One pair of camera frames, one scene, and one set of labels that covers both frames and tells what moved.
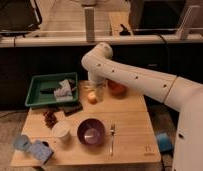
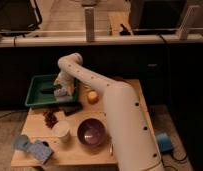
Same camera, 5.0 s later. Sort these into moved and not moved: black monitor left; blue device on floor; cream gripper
Moved: cream gripper
Not moved: black monitor left; blue device on floor
